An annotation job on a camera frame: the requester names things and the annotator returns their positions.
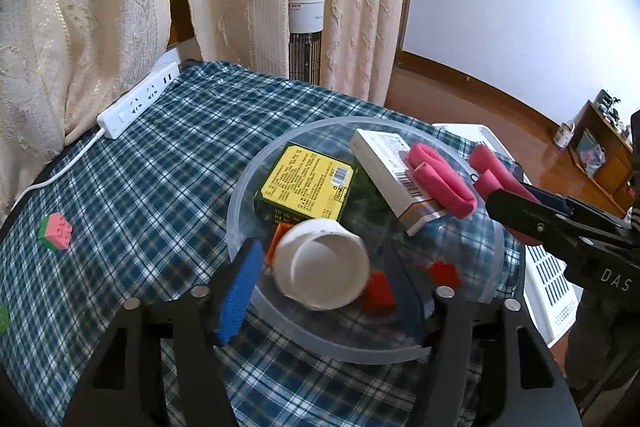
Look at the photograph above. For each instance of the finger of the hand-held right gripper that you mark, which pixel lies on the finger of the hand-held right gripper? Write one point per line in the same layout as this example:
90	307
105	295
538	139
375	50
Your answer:
552	202
520	217

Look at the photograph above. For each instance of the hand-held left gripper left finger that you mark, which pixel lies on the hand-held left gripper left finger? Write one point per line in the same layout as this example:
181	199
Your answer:
242	289

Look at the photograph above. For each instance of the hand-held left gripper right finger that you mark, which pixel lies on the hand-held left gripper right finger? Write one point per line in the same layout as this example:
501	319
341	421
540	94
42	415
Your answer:
405	297

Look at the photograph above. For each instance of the red toy block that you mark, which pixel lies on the red toy block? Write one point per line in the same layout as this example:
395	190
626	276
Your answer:
377	294

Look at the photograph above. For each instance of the dark pink foam curler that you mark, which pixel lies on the dark pink foam curler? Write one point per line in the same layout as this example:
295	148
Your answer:
492	167

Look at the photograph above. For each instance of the orange toy block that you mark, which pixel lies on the orange toy block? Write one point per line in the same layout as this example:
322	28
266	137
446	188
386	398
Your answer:
277	242

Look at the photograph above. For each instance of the light pink foam curler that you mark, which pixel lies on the light pink foam curler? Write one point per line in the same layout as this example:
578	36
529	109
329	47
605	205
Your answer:
445	182

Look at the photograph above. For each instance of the white plastic cup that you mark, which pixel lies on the white plastic cup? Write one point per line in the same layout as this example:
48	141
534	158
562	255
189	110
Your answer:
322	267

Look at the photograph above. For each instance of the clear plastic container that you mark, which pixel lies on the clear plastic container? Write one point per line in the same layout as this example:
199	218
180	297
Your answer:
320	342

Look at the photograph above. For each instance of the white blue orange carton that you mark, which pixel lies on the white blue orange carton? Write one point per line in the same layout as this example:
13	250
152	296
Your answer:
390	172

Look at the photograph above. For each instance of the white plastic basket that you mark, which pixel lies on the white plastic basket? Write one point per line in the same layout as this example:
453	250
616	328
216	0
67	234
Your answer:
545	279

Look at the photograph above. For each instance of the patterned bag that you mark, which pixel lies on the patterned bag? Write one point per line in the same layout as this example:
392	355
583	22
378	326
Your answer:
590	153

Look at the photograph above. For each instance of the white mug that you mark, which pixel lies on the white mug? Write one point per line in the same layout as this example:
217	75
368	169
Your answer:
564	136

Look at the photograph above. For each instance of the wooden cabinet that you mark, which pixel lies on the wooden cabinet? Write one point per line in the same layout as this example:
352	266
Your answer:
612	167

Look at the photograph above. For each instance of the yellow and green box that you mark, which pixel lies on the yellow and green box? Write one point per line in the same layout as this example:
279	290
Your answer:
305	182

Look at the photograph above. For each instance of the blue plaid tablecloth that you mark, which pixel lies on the blue plaid tablecloth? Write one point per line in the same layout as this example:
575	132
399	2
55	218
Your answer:
150	187

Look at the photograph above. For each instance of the green and pink toy block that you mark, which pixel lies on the green and pink toy block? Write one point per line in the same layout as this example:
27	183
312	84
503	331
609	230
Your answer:
56	233

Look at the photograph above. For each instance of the white power strip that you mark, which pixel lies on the white power strip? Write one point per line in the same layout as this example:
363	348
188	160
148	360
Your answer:
140	99

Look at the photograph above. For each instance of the small green scalloped piece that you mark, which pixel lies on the small green scalloped piece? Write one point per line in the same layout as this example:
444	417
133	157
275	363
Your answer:
3	319

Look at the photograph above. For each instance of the white tower fan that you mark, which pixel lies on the white tower fan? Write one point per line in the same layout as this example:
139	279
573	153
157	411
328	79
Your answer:
306	14

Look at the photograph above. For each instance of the cream embroidered curtain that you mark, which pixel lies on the cream embroidered curtain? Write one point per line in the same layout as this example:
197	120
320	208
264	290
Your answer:
75	32

